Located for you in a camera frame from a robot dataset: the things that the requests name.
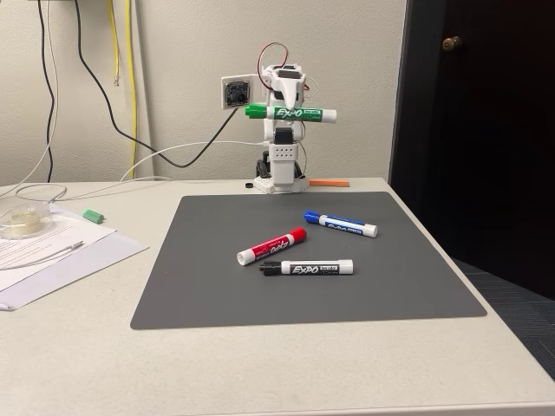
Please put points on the green Expo marker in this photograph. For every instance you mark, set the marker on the green Expo marker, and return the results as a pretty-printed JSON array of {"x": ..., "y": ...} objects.
[{"x": 303, "y": 115}]

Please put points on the blue Expo marker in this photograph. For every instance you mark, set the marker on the blue Expo marker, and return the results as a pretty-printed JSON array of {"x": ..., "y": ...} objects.
[{"x": 342, "y": 224}]

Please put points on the red Expo marker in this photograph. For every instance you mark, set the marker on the red Expo marker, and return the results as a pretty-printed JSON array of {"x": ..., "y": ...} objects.
[{"x": 272, "y": 246}]

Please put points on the black Expo marker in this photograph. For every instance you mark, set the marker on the black Expo marker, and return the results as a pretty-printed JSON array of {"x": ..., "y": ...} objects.
[{"x": 312, "y": 268}]

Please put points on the orange flat bar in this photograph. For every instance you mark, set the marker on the orange flat bar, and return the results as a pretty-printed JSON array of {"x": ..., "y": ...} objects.
[{"x": 329, "y": 183}]

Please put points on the brass door knob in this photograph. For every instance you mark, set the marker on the brass door knob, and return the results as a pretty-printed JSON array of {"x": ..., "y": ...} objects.
[{"x": 452, "y": 43}]

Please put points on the grey rubber mat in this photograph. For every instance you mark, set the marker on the grey rubber mat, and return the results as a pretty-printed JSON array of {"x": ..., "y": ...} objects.
[{"x": 303, "y": 299}]

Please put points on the dark door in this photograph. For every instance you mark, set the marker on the dark door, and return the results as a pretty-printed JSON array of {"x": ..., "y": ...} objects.
[{"x": 498, "y": 151}]

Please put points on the small green plastic piece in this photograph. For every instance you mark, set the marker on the small green plastic piece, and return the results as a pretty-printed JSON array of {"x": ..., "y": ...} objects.
[{"x": 93, "y": 216}]

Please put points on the blank white paper sheet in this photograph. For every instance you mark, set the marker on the blank white paper sheet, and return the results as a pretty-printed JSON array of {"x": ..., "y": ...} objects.
[{"x": 108, "y": 255}]

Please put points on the printed white paper sheet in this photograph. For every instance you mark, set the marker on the printed white paper sheet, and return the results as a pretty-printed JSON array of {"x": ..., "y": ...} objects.
[{"x": 78, "y": 229}]

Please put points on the white camera box black lens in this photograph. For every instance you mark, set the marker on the white camera box black lens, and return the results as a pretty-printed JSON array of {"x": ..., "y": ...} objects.
[{"x": 236, "y": 93}]

